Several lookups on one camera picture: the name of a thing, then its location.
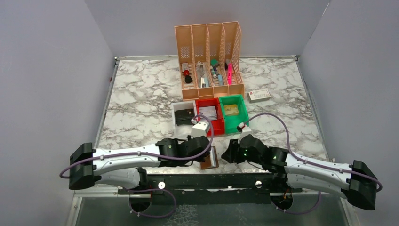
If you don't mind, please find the silver VIP card stack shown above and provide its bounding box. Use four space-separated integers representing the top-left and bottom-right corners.
199 106 218 121

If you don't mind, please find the peach plastic file organizer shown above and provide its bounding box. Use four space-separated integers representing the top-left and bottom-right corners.
175 21 245 101

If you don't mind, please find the pink marker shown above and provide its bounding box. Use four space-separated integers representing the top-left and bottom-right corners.
227 63 233 85

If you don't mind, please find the red plastic bin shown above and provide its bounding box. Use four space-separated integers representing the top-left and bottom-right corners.
195 98 225 136

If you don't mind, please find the green plastic bin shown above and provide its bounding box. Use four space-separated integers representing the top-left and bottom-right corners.
219 95 249 134

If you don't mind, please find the black round object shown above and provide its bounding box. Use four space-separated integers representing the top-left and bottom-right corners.
184 75 192 84

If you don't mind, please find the teal eraser block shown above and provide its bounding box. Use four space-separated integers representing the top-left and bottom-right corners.
210 59 220 67

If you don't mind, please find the small white label box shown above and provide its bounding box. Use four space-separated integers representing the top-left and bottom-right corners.
247 89 271 103

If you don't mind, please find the white stapler tool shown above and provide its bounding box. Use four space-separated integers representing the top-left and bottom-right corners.
200 77 207 88

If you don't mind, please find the black metal base rail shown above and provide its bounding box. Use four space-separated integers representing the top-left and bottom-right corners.
118 173 301 205

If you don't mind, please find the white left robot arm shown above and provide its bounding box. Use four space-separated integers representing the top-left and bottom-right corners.
66 136 211 190

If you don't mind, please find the white plastic bin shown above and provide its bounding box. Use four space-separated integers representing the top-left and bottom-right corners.
171 101 197 138

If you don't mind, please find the gold credit card stack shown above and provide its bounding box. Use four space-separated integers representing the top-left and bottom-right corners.
223 104 239 116

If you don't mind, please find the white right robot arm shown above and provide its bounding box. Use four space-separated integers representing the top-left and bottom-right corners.
222 135 377 210

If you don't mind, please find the brown leather card holder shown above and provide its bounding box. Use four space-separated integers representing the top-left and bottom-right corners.
200 146 219 170

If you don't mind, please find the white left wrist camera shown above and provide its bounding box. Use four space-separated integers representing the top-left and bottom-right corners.
191 121 210 137

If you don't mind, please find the black card stack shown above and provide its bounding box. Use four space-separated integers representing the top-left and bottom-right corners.
174 108 196 126

